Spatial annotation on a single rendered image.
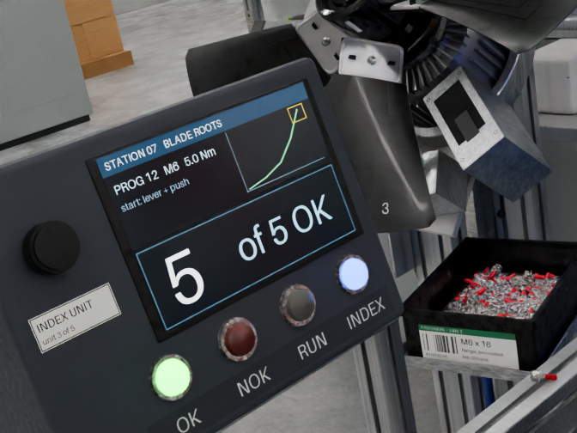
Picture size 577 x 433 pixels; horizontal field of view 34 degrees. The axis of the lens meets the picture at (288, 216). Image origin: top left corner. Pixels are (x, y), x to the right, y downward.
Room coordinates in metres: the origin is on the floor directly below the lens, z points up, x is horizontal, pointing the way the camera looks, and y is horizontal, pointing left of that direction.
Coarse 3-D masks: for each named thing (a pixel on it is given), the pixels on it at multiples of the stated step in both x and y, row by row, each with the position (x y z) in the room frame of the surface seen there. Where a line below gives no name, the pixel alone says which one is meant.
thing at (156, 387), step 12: (156, 360) 0.48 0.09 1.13; (168, 360) 0.48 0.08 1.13; (180, 360) 0.48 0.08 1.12; (156, 372) 0.47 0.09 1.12; (168, 372) 0.47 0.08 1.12; (180, 372) 0.47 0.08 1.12; (156, 384) 0.47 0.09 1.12; (168, 384) 0.47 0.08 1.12; (180, 384) 0.47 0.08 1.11; (156, 396) 0.47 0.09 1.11; (168, 396) 0.47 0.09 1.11; (180, 396) 0.47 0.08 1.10
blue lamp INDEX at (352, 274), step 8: (344, 256) 0.57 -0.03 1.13; (352, 256) 0.57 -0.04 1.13; (344, 264) 0.57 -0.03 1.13; (352, 264) 0.56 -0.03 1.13; (360, 264) 0.57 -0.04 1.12; (336, 272) 0.56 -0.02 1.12; (344, 272) 0.56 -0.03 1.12; (352, 272) 0.56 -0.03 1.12; (360, 272) 0.56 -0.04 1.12; (344, 280) 0.56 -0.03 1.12; (352, 280) 0.56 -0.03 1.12; (360, 280) 0.56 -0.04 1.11; (344, 288) 0.56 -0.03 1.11; (352, 288) 0.56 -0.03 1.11; (360, 288) 0.56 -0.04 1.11
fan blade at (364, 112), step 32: (352, 96) 1.25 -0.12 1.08; (384, 96) 1.26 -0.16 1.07; (352, 128) 1.22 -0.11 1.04; (384, 128) 1.22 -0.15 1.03; (352, 160) 1.19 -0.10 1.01; (384, 160) 1.19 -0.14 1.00; (416, 160) 1.19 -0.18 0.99; (384, 192) 1.16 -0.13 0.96; (416, 192) 1.15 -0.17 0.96; (384, 224) 1.13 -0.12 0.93; (416, 224) 1.12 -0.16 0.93
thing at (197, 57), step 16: (256, 32) 1.45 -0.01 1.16; (272, 32) 1.43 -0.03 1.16; (288, 32) 1.41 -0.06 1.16; (192, 48) 1.53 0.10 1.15; (208, 48) 1.50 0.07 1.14; (224, 48) 1.48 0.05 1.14; (240, 48) 1.46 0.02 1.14; (256, 48) 1.44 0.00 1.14; (272, 48) 1.43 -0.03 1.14; (288, 48) 1.41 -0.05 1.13; (304, 48) 1.40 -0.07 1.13; (192, 64) 1.52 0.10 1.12; (208, 64) 1.50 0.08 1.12; (224, 64) 1.48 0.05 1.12; (240, 64) 1.46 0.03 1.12; (256, 64) 1.44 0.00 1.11; (272, 64) 1.43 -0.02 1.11; (192, 80) 1.52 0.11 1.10; (208, 80) 1.50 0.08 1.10; (224, 80) 1.47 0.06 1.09
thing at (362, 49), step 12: (348, 48) 1.31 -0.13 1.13; (360, 48) 1.31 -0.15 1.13; (372, 48) 1.31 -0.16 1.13; (384, 48) 1.31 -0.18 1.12; (396, 48) 1.31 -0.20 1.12; (348, 60) 1.29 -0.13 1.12; (360, 60) 1.30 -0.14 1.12; (384, 60) 1.30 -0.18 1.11; (396, 60) 1.30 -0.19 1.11; (348, 72) 1.28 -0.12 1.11; (360, 72) 1.28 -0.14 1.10; (372, 72) 1.29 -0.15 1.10; (384, 72) 1.29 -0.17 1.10; (396, 72) 1.29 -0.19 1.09
